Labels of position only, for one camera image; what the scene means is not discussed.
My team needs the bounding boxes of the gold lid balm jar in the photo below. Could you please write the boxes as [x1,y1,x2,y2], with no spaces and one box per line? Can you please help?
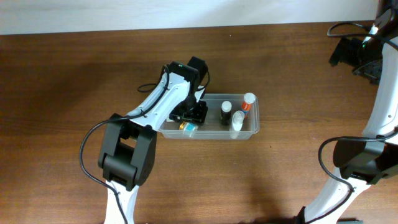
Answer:
[179,122,198,138]

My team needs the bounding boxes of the dark bottle white cap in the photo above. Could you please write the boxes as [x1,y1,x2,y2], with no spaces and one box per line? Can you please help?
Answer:
[220,101,232,125]

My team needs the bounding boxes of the clear plastic container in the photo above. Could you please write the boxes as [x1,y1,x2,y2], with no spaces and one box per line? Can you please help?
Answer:
[159,93,260,140]

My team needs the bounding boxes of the white Calamine lotion bottle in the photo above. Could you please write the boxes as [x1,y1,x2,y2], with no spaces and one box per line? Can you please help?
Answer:
[229,111,245,139]

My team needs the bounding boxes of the orange tube white cap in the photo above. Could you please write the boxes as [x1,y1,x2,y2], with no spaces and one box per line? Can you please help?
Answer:
[241,93,256,116]

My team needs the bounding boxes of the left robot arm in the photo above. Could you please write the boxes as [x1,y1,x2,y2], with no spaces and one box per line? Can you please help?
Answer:
[98,57,208,223]

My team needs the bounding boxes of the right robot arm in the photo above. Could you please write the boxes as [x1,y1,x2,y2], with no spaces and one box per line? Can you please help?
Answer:
[294,0,397,223]

